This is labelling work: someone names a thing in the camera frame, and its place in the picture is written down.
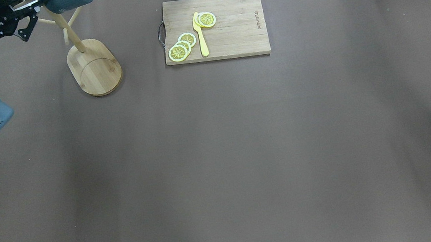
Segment wooden cup rack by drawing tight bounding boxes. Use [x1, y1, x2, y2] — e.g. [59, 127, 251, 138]
[39, 7, 124, 97]

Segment lemon slice stack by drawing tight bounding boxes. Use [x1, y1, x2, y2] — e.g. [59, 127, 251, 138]
[168, 32, 197, 63]

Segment lemon slice single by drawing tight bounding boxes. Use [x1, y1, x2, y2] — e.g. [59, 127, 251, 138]
[194, 11, 217, 28]

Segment yellow toy knife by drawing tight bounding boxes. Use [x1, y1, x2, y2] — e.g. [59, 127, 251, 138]
[192, 12, 210, 57]

